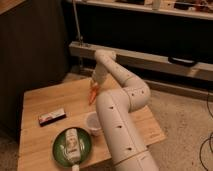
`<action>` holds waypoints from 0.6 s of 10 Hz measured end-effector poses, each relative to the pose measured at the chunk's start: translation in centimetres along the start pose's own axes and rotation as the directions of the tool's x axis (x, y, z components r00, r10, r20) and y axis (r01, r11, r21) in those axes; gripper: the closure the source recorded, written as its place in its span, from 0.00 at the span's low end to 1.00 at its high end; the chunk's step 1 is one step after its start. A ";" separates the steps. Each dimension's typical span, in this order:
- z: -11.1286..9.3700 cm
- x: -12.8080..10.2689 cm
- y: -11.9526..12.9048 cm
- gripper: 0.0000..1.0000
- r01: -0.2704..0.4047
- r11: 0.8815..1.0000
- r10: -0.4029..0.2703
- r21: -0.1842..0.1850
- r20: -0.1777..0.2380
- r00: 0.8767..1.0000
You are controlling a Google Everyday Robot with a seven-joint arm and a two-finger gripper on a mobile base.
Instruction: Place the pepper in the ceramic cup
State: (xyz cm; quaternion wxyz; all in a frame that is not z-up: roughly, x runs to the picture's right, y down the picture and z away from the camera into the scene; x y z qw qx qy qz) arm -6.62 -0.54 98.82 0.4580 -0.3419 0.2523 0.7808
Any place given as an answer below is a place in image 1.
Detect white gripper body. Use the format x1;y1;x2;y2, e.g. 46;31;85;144
92;63;108;85

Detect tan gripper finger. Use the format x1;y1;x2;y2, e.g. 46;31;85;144
97;85;102;91
90;80;96;89

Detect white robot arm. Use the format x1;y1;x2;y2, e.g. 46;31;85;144
92;49;159;171

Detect wooden folding table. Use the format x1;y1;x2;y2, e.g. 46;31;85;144
17;78;166;171

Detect metal stand pole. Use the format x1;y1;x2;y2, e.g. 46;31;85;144
72;0;83;70

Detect green plate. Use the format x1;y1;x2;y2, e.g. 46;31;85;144
52;127;92;168

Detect white dressing bottle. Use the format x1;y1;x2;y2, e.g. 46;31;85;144
65;128;81;171

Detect long grey case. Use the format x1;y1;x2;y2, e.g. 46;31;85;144
69;41;213;81

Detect background shelf with items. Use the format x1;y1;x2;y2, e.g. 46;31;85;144
75;0;213;21

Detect black cables on floor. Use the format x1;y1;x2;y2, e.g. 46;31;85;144
198;96;213;171

